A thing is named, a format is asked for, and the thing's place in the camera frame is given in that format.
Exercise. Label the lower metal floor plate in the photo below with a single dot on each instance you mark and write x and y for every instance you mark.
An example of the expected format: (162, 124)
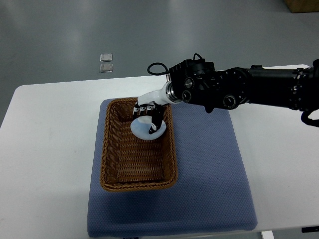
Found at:
(104, 68)

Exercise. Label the upper metal floor plate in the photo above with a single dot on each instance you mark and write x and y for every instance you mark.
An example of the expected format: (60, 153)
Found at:
(106, 57)

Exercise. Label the metal floor plate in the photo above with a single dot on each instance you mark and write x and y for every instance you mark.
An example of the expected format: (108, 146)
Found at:
(106, 57)
(104, 68)

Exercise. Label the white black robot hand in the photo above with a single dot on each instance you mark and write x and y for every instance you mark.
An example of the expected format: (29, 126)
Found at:
(155, 101)

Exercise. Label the light blue egg-shaped toy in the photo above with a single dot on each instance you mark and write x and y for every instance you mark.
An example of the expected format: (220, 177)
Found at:
(141, 126)

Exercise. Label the brown cardboard box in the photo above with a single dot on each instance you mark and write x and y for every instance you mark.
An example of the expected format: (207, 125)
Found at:
(302, 6)

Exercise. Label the brown wicker basket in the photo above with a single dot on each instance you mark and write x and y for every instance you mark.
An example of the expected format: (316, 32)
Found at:
(132, 164)

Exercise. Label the white table leg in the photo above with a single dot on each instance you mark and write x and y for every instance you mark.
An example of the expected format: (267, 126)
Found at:
(267, 235)

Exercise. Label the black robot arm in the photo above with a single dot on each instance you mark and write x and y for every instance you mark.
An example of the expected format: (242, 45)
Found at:
(195, 81)

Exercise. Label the blue textured mat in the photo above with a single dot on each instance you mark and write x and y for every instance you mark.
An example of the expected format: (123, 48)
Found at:
(212, 192)

